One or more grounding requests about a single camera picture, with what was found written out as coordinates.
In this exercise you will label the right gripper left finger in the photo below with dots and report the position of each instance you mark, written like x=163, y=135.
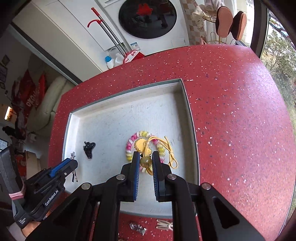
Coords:
x=129, y=189

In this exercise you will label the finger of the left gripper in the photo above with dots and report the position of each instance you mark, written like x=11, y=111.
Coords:
x=64, y=168

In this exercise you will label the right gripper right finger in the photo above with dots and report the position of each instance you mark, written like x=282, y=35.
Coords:
x=160, y=172

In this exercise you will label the grey jewelry tray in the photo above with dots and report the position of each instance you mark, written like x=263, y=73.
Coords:
x=102, y=134

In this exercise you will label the left hand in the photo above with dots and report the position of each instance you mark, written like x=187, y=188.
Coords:
x=29, y=228

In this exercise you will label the cream leather sofa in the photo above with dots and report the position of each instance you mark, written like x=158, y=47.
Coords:
x=41, y=119

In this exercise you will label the silver swirl brooch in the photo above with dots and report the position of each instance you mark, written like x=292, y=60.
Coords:
x=137, y=228

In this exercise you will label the red cushion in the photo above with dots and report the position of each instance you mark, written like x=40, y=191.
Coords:
x=26, y=95

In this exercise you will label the blue capped detergent bottle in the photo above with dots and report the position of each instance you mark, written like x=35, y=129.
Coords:
x=109, y=62

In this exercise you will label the white washing machine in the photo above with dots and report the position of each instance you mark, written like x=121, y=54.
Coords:
x=149, y=26

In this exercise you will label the brown round chair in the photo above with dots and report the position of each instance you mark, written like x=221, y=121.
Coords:
x=238, y=25
x=223, y=23

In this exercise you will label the red handled mop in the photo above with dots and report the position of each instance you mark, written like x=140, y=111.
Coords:
x=128, y=56

